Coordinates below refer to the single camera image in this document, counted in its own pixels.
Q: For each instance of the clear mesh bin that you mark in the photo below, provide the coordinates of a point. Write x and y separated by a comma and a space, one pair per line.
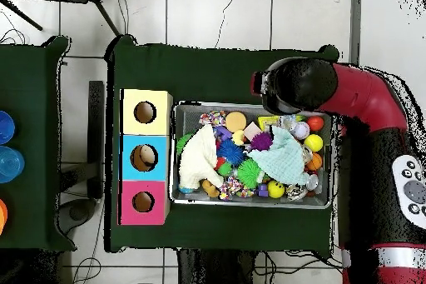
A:
190, 116

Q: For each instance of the wooden three-hole sorting box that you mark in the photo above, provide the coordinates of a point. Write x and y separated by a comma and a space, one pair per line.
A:
133, 157

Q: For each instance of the orange round disc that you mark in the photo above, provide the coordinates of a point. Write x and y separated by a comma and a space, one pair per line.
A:
235, 121

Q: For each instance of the wooden cube block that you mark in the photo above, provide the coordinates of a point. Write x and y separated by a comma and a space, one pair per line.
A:
252, 131

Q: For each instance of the purple spiky ball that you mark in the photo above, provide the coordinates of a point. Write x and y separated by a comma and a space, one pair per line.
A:
261, 141

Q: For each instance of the dark green table cloth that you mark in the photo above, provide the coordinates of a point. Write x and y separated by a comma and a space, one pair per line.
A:
200, 74

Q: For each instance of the red ball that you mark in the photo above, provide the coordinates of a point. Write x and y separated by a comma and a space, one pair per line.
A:
315, 124

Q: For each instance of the blue spiky ball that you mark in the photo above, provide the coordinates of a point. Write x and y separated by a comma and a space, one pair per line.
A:
231, 152

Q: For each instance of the yellow ball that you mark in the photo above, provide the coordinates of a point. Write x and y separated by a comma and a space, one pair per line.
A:
313, 143

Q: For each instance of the mint green cloth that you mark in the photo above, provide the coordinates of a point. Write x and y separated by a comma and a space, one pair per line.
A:
286, 161

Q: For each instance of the green spiky ball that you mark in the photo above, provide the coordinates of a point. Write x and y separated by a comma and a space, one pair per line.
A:
182, 144
249, 173

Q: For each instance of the cream knitted cloth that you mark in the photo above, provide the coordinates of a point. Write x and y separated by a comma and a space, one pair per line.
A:
200, 157

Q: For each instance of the dark green side-table cloth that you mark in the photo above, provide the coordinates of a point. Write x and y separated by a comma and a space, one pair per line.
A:
33, 97

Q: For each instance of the dark blue plastic cup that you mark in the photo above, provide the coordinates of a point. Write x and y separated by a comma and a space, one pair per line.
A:
5, 128

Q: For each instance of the light blue plastic cup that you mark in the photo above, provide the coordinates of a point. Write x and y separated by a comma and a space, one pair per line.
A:
10, 164

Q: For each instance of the orange plastic cup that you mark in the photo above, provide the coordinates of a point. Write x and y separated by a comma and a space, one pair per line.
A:
2, 216

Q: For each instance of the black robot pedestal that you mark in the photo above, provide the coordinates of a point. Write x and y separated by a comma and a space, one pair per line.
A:
219, 271

